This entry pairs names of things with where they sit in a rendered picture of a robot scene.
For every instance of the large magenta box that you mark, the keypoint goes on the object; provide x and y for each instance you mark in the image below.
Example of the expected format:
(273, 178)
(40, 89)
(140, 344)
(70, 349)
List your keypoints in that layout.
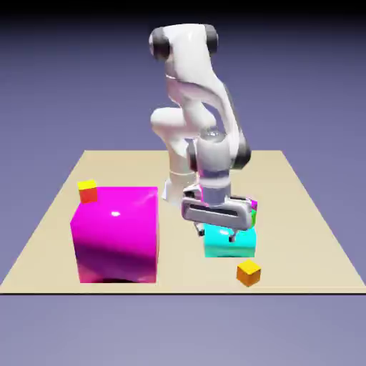
(114, 234)

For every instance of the large cyan box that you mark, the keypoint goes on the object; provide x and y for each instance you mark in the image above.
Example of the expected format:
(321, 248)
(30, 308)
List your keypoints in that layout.
(228, 246)

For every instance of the small red cube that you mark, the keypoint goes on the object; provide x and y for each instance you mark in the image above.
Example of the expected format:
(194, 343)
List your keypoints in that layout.
(87, 192)

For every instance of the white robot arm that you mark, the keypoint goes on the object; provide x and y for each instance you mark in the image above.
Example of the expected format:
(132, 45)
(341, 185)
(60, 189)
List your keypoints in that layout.
(197, 85)

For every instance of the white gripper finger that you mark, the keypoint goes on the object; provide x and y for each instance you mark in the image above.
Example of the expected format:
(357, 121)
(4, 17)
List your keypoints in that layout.
(200, 229)
(232, 235)

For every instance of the small orange cube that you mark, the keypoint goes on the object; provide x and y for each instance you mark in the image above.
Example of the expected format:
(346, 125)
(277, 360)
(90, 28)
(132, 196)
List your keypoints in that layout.
(248, 273)

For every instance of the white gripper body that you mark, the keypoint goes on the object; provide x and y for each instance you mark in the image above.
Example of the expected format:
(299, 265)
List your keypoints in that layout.
(214, 214)

